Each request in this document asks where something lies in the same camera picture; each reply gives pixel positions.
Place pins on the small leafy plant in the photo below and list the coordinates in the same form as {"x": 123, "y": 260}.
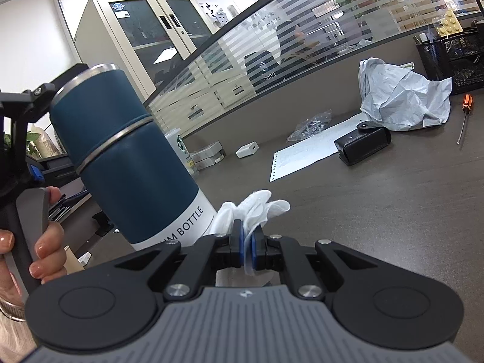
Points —
{"x": 32, "y": 140}

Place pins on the black mesh desk organizer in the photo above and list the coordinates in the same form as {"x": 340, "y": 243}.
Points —
{"x": 453, "y": 64}

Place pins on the white perforated paper sheet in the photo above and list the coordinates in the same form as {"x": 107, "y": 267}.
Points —
{"x": 302, "y": 155}

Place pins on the person's left forearm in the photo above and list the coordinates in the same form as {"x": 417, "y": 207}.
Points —
{"x": 15, "y": 340}

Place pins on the beige paper cup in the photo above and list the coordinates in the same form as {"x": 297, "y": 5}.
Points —
{"x": 72, "y": 259}

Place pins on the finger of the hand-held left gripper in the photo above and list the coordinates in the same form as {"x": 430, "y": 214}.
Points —
{"x": 36, "y": 172}
{"x": 41, "y": 90}

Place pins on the striped glass partition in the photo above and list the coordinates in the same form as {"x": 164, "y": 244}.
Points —
{"x": 340, "y": 19}

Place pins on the beige snack bag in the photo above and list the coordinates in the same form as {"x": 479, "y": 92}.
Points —
{"x": 51, "y": 143}

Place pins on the black office chair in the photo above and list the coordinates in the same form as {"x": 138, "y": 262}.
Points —
{"x": 264, "y": 70}

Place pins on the white power adapter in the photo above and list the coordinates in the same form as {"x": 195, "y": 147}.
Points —
{"x": 246, "y": 150}

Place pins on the clear plastic lidded cup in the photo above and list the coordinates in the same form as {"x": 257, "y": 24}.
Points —
{"x": 181, "y": 151}

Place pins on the person's left hand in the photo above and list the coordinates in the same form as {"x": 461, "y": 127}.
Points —
{"x": 51, "y": 249}

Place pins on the black leather case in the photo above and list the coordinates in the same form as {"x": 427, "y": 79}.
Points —
{"x": 363, "y": 145}

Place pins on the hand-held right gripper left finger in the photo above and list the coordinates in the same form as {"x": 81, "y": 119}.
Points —
{"x": 237, "y": 244}

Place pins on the white flat box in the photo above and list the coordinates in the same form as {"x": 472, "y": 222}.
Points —
{"x": 206, "y": 150}
{"x": 211, "y": 162}

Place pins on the white paper towel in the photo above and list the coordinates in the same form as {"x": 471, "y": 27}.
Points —
{"x": 261, "y": 206}

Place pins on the white green box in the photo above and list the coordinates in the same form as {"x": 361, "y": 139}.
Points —
{"x": 408, "y": 66}

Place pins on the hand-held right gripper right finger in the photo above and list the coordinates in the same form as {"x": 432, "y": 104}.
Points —
{"x": 258, "y": 249}

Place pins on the grey crumpled plastic bag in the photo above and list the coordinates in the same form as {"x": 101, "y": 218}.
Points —
{"x": 404, "y": 98}

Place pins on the beige glass-door cabinet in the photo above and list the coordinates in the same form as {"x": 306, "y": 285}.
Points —
{"x": 113, "y": 37}

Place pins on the blue vacuum bottle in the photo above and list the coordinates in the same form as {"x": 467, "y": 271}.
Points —
{"x": 124, "y": 166}

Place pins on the clear plastic parts bag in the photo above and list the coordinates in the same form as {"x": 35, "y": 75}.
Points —
{"x": 310, "y": 126}

